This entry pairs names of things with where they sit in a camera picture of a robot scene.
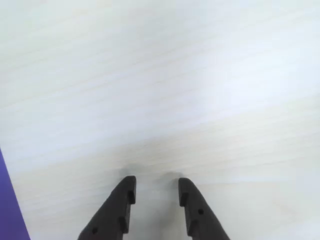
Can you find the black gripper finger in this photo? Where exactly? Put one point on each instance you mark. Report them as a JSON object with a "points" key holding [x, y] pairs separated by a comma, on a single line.
{"points": [[112, 212], [200, 220]]}

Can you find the blue plastic box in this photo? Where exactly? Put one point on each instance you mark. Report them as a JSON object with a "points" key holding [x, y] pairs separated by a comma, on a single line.
{"points": [[10, 212]]}

